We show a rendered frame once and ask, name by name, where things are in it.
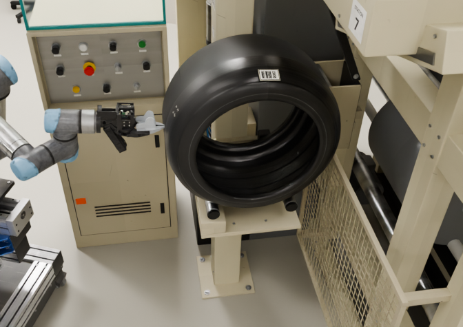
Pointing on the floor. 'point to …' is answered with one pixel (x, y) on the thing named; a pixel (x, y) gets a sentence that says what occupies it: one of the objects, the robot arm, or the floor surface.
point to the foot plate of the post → (208, 290)
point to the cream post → (228, 267)
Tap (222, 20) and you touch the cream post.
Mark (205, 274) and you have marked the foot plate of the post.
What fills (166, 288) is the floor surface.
